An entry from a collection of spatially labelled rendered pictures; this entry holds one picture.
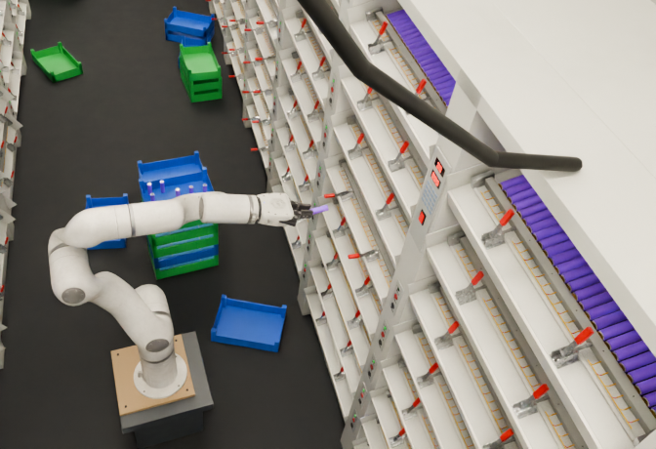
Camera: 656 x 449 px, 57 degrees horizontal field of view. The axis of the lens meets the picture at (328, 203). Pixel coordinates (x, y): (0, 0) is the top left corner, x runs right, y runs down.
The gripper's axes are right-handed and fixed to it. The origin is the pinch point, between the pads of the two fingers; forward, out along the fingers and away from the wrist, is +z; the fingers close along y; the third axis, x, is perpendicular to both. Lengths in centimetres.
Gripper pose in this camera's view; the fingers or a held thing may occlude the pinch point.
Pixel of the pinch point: (305, 211)
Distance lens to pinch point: 183.5
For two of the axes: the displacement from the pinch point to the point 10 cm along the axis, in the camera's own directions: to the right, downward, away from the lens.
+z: 9.1, 0.3, 4.2
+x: -3.2, 7.1, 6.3
